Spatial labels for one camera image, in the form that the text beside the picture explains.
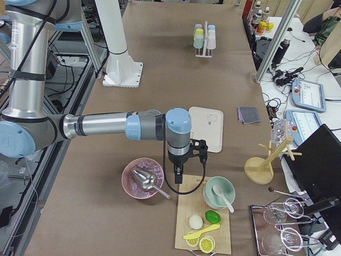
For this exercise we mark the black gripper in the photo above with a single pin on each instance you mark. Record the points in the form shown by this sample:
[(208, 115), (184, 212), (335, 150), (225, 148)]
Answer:
[(177, 159)]

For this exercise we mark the beige rabbit tray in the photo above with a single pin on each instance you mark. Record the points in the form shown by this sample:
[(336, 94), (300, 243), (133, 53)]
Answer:
[(207, 124)]

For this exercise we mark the green cup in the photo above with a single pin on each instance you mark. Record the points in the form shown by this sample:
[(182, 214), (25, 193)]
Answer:
[(198, 42)]

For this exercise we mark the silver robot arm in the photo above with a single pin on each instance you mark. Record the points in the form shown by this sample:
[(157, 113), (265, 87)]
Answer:
[(26, 128)]

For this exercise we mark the clear glass cup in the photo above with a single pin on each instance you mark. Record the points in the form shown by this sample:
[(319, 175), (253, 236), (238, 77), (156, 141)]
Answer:
[(281, 129)]

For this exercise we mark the white cup rack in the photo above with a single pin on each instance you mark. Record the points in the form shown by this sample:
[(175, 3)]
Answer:
[(203, 52)]

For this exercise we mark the pink cup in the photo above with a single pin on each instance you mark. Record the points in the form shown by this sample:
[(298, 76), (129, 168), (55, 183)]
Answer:
[(211, 43)]

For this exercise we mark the yellow cup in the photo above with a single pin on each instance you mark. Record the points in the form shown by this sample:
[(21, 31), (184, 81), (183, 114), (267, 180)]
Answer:
[(198, 31)]

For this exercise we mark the cream white cup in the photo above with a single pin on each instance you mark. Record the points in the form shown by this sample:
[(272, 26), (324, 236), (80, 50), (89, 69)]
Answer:
[(211, 33)]

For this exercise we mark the metal ice scoop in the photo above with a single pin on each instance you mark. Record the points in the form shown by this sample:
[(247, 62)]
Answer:
[(147, 181)]

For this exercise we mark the white ceramic spoon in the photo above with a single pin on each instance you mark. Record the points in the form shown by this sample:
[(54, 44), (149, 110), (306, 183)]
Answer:
[(219, 192)]

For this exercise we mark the pink ice bowl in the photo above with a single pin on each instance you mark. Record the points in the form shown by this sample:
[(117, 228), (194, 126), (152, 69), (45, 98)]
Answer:
[(131, 187)]

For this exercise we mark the white garlic bulb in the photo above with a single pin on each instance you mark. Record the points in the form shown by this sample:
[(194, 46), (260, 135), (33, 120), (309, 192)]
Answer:
[(196, 222)]

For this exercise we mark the green lime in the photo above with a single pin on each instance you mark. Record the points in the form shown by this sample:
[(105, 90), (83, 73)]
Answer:
[(212, 217)]

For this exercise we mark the wooden cutting board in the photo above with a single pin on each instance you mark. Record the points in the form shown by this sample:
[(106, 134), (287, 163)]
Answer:
[(194, 204)]

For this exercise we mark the yellow plastic knife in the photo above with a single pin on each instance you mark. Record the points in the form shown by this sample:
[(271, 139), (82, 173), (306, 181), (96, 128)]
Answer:
[(200, 232)]

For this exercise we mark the lemon half slice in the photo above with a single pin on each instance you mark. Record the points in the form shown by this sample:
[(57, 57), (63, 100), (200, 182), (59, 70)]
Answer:
[(192, 242)]

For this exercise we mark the wooden mug tree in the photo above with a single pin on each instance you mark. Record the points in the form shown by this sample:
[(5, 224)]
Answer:
[(259, 170)]

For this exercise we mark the grey folded cloths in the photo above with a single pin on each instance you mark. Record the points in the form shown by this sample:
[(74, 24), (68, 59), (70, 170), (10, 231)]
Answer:
[(248, 115)]

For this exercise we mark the wine glass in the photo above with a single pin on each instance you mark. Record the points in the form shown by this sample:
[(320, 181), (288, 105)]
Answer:
[(278, 213), (284, 242)]

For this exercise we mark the blue teach pendant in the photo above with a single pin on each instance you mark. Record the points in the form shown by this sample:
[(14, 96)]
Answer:
[(304, 124), (308, 95)]

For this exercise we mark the black monitor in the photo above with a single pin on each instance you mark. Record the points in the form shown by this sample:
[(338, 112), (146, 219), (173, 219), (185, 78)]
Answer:
[(317, 171)]

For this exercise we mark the black water bottle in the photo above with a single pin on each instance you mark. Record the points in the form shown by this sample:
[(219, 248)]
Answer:
[(281, 51)]

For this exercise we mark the seated person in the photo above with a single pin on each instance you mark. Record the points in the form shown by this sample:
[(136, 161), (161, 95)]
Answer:
[(322, 25)]

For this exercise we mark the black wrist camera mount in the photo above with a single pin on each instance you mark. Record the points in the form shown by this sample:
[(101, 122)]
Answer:
[(198, 148)]

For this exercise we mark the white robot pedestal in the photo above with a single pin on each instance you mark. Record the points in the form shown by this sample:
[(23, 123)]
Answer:
[(121, 69)]

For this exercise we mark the wire glass rack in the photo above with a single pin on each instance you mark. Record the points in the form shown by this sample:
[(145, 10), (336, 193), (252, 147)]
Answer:
[(276, 229)]

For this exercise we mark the aluminium frame post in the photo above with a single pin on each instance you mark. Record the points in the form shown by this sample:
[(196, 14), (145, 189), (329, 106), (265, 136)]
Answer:
[(277, 38)]

